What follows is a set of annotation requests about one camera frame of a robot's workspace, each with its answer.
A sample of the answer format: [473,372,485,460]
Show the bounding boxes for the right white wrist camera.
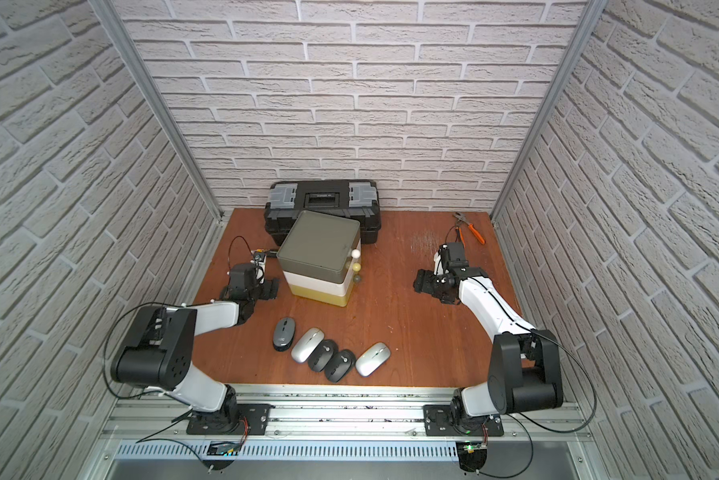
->
[433,253,445,276]

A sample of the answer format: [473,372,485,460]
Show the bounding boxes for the dark grey computer mouse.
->
[272,317,295,352]

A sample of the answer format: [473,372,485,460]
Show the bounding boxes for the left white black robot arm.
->
[109,256,278,413]

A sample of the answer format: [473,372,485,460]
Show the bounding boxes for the black plastic toolbox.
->
[264,179,381,246]

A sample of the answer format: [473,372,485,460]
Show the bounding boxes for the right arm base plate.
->
[423,404,505,438]

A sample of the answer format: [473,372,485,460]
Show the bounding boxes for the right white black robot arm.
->
[413,242,563,420]

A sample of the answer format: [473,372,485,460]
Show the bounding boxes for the grey three-drawer storage box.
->
[277,210,361,307]

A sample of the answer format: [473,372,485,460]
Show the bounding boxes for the aluminium front rail frame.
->
[81,385,605,479]

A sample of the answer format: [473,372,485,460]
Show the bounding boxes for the silver computer mouse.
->
[291,328,325,364]
[355,342,391,377]

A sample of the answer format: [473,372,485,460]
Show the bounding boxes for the orange handled pliers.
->
[453,212,487,245]

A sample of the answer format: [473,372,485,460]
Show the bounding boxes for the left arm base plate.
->
[186,403,273,436]

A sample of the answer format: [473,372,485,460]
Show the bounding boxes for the black computer mouse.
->
[323,349,356,383]
[307,339,337,372]

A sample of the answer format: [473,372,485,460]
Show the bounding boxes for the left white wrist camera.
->
[251,249,268,268]

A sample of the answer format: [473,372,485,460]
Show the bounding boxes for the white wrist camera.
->
[433,253,445,276]
[251,249,268,268]

